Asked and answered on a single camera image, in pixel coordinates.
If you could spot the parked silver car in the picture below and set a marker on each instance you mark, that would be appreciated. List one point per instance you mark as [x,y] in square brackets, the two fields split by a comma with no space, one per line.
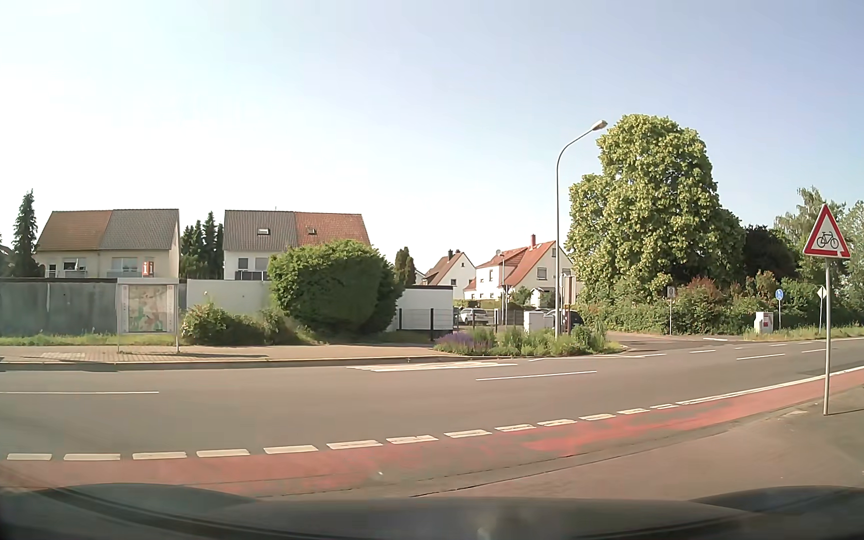
[473,316]

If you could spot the grey paved pavement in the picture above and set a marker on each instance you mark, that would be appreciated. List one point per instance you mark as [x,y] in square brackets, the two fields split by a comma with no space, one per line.
[252,352]

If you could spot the road sign seen from behind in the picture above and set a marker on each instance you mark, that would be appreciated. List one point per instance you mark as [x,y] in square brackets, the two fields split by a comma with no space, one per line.
[671,294]

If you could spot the dark conifer trees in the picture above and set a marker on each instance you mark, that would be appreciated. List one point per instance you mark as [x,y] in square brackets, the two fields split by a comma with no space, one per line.
[25,236]
[203,247]

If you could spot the beige house with grey-brown roof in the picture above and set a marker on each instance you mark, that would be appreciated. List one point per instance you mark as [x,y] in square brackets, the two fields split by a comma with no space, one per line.
[109,240]

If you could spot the grey asphalt road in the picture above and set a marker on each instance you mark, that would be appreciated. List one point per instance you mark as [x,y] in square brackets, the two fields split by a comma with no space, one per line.
[267,409]

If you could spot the large green leafy tree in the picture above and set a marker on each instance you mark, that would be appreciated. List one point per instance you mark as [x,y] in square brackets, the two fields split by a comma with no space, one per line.
[649,210]

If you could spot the white house with grey-red roof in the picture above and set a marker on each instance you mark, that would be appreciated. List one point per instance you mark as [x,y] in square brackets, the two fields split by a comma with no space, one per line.
[282,236]

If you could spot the tall grey lamp post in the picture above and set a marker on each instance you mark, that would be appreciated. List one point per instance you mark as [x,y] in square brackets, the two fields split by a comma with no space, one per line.
[557,247]

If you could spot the flower bed with bushes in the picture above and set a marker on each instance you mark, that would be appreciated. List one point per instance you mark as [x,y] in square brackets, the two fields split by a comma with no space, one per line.
[529,343]

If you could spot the notice board with map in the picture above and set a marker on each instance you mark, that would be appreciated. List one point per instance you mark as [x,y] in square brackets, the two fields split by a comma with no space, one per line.
[147,307]

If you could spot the white garage building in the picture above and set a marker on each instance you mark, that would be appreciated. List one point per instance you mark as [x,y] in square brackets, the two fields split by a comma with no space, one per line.
[424,307]

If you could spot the low green bushes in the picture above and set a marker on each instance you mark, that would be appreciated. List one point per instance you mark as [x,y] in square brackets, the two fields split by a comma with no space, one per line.
[229,326]

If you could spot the white house with red roof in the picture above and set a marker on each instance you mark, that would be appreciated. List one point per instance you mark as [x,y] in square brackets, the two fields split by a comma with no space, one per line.
[526,270]

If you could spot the grey street cabinet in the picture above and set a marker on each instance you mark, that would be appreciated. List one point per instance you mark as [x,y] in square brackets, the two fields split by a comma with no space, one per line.
[537,321]

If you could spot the white street cabinet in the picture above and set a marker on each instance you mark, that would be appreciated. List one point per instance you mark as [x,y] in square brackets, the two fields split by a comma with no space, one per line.
[763,322]

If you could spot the large rounded green bush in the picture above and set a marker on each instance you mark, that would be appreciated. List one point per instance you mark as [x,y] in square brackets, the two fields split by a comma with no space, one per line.
[334,285]

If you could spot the red cycle path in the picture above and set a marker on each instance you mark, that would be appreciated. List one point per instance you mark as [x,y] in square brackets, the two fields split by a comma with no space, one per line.
[372,461]

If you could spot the diamond priority road sign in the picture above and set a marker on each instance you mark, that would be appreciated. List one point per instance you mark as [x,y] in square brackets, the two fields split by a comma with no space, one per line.
[821,294]

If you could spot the triangular bicycle warning sign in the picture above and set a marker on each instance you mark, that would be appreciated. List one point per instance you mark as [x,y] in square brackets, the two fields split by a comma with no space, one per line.
[826,238]

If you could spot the grey concrete wall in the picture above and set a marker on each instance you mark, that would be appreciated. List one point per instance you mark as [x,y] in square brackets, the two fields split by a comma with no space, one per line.
[49,307]

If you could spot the white house with brown roof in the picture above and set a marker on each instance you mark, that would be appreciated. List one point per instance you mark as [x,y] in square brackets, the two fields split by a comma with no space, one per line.
[453,271]

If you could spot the grass verge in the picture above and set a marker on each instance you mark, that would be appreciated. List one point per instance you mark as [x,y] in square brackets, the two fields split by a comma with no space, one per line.
[822,331]
[64,340]

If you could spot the small round blue sign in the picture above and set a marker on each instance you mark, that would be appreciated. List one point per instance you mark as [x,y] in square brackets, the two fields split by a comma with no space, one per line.
[779,296]

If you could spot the road markings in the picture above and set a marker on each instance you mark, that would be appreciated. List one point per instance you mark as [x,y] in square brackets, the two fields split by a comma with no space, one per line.
[291,449]

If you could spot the car's own bonnet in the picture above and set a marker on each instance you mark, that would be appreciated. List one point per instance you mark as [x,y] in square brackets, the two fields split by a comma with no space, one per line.
[432,517]

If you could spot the group of green trees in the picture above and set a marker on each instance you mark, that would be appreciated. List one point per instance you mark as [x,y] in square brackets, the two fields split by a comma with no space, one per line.
[863,247]

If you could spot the green hedge with bushes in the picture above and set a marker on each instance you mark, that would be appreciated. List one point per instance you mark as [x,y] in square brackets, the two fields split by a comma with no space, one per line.
[702,307]

